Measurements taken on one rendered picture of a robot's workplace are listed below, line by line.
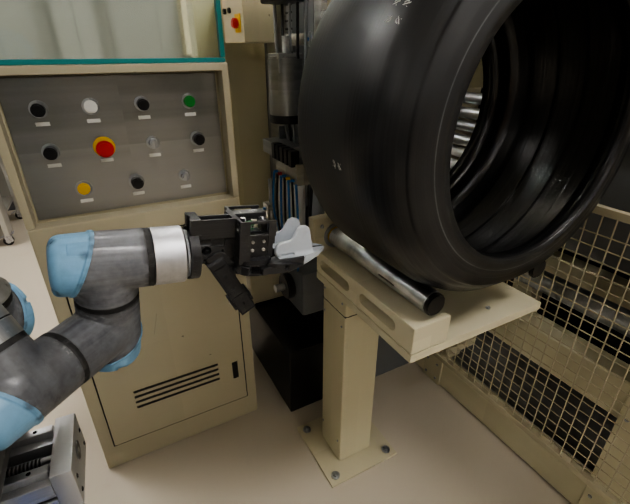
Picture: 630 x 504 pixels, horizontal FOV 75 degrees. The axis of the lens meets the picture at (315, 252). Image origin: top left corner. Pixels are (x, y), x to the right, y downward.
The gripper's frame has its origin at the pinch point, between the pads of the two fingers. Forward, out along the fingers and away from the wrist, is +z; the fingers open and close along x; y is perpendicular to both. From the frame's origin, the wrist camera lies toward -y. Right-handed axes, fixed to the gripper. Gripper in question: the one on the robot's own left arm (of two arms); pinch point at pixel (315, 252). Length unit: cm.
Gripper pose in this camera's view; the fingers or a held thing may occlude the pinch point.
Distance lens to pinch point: 64.7
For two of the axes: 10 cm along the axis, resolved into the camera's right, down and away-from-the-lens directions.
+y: 1.1, -9.1, -3.9
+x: -4.8, -3.9, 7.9
